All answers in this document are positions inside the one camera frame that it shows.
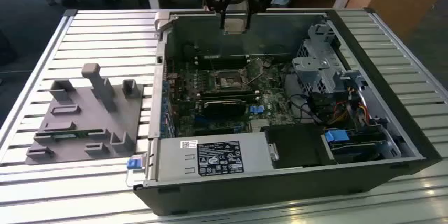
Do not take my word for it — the CPU socket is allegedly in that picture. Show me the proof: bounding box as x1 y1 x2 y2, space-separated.
209 69 250 90

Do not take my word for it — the silver drive cage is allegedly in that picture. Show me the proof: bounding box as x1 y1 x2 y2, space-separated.
292 23 368 96

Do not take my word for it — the blue disk carrier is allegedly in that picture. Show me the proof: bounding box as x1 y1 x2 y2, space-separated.
324 129 350 144

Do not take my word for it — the black graphics card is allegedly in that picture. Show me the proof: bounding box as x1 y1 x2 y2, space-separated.
201 99 246 119

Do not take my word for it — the silver power supply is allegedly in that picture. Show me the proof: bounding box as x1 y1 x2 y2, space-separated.
148 132 281 183

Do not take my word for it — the silver chipset heatsink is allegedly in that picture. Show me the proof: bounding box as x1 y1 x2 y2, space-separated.
249 119 270 132

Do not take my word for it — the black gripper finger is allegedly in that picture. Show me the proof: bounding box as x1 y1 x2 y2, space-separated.
200 0 230 30
245 0 270 30

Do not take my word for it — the black plastic cover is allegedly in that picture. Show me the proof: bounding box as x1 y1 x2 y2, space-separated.
261 124 338 169

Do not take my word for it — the silver disk bay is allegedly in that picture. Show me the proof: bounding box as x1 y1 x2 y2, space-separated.
320 124 402 164

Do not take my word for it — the silver CPU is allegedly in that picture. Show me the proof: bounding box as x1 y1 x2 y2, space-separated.
222 19 248 35

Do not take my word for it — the black PC case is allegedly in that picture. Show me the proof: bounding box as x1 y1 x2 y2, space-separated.
132 8 442 216

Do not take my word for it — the orange yellow wire harness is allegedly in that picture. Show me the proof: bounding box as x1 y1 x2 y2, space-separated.
330 100 372 127

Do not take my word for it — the black RAM slot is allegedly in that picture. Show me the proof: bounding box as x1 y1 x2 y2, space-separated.
194 65 249 69
200 91 256 96
200 89 256 93
200 93 256 98
194 58 249 62
194 60 249 64
200 95 256 101
194 62 249 67

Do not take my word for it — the green RAM stick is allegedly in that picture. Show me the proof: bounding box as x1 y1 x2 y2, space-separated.
52 129 105 140

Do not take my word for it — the green motherboard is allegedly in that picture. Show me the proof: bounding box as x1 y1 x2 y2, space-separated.
161 58 305 137

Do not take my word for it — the blue case latch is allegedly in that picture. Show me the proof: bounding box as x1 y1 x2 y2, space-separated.
128 155 145 170

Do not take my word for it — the grey parts rack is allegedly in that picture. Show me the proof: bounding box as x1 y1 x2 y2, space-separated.
25 63 145 166

